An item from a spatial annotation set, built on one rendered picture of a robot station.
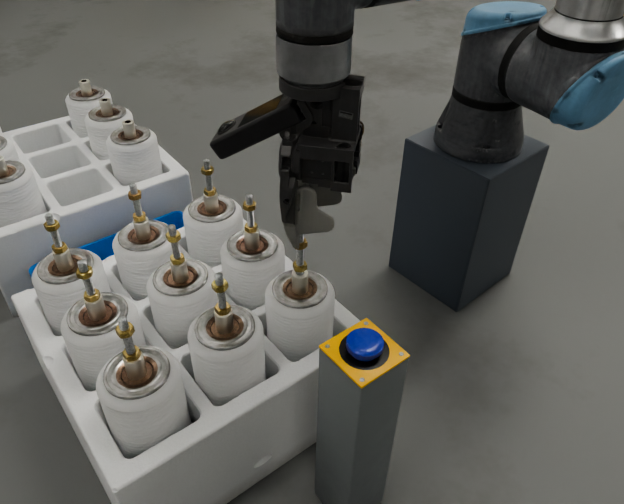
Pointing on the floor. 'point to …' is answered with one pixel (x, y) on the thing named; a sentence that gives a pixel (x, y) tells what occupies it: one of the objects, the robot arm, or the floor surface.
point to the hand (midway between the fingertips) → (294, 228)
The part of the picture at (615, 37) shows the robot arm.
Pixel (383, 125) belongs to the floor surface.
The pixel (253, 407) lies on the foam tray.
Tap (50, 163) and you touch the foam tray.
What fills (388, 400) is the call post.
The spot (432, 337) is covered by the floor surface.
